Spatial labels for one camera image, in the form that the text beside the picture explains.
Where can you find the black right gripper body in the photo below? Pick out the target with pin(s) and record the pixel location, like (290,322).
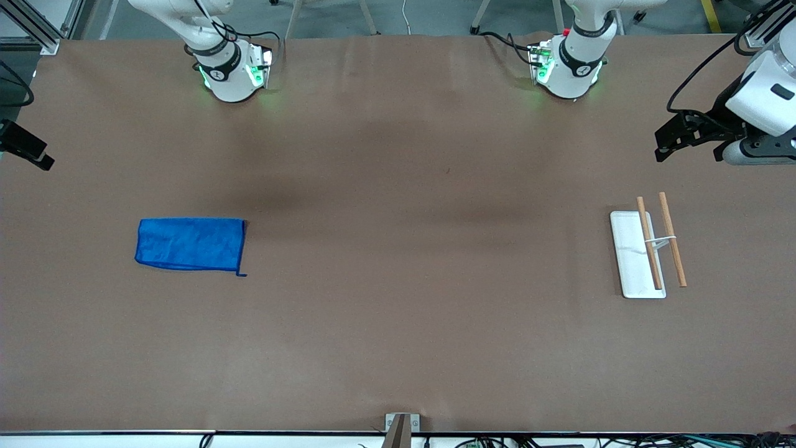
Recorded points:
(18,142)

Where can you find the grey metal stand legs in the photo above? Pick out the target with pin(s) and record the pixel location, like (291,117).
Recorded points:
(367,15)
(482,14)

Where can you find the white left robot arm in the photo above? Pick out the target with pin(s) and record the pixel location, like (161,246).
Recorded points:
(569,74)

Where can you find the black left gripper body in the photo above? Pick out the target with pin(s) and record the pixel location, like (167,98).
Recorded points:
(721,118)

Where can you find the blue microfibre towel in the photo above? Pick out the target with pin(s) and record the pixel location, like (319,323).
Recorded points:
(189,244)

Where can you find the aluminium frame profile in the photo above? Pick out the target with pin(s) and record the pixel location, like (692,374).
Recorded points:
(768,22)
(43,28)

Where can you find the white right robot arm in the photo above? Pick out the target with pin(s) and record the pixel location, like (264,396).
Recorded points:
(227,81)

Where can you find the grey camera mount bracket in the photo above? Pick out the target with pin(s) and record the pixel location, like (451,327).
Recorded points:
(402,429)

